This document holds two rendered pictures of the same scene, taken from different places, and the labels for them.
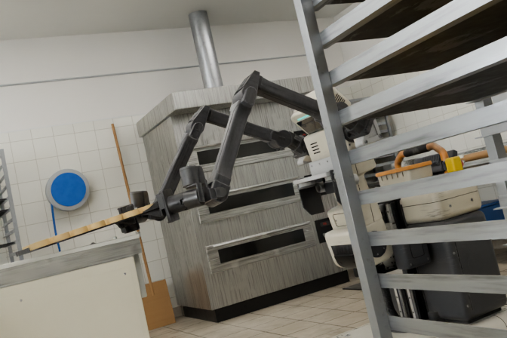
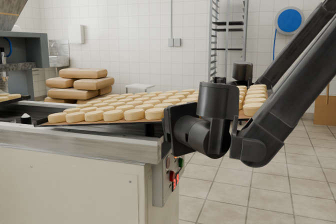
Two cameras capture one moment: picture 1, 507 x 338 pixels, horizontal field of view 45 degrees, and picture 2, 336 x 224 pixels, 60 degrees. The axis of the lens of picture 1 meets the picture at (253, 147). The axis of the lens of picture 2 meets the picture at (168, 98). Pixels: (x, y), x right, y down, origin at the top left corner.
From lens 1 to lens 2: 1.50 m
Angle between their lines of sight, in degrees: 49
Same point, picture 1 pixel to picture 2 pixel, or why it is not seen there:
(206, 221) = not seen: outside the picture
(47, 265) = (58, 142)
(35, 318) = (41, 187)
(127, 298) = (127, 207)
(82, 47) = not seen: outside the picture
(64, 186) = (287, 18)
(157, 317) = (324, 118)
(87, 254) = (96, 144)
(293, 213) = not seen: outside the picture
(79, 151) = not seen: outside the picture
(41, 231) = (266, 44)
